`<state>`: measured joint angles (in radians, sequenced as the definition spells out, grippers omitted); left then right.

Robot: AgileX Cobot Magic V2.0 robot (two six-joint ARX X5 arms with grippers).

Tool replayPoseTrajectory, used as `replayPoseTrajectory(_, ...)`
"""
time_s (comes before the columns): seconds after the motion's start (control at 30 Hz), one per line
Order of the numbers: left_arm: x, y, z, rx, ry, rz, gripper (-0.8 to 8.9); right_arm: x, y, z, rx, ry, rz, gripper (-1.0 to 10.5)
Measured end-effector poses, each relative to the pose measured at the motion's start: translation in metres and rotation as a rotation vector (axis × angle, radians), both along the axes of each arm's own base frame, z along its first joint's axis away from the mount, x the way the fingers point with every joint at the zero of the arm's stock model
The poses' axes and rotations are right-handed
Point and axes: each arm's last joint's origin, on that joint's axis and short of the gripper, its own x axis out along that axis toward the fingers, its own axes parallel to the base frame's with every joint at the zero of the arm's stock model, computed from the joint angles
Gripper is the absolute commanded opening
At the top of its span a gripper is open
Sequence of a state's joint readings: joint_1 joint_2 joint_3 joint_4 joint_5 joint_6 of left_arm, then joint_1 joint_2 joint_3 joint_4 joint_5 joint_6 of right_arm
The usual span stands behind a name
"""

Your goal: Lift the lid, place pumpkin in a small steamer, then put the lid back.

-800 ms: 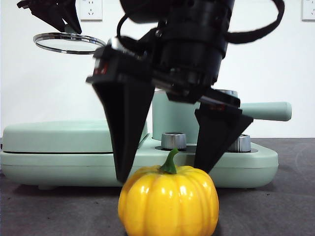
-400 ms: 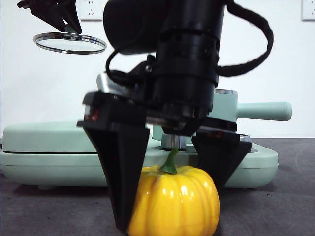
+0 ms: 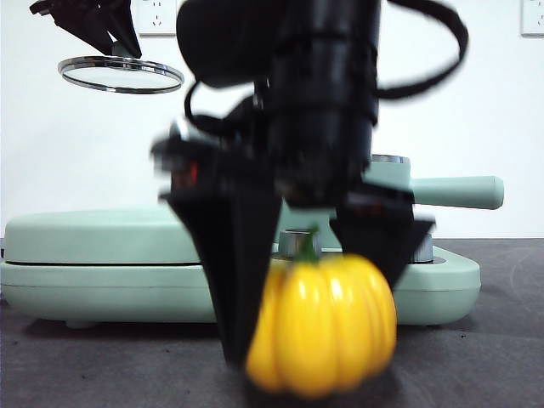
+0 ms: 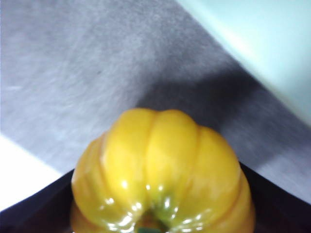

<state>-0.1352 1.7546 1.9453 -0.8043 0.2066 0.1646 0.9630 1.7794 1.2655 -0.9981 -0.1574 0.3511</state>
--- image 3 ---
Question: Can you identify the glass lid with green knob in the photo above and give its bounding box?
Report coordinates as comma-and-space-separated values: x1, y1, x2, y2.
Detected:
57, 40, 186, 94

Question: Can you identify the yellow pumpkin with green stem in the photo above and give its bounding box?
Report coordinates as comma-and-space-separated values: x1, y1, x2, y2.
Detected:
245, 224, 399, 400

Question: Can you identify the silver control knob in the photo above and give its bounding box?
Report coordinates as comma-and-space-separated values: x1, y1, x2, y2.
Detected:
278, 229, 320, 259
412, 233, 434, 264

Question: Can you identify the mint green breakfast machine base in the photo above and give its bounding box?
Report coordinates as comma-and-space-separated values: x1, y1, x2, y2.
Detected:
0, 250, 482, 331

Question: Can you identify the mint green griddle cover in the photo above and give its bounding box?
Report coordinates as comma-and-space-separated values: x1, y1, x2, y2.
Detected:
3, 207, 201, 265

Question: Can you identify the white wall socket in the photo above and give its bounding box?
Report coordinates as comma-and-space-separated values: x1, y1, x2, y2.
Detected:
134, 0, 179, 37
520, 0, 544, 38

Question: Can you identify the mint green pot with handle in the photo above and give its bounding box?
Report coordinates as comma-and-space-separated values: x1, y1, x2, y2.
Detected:
360, 155, 505, 212

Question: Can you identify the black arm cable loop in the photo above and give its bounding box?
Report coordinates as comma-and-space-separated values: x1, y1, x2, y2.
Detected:
376, 0, 470, 101

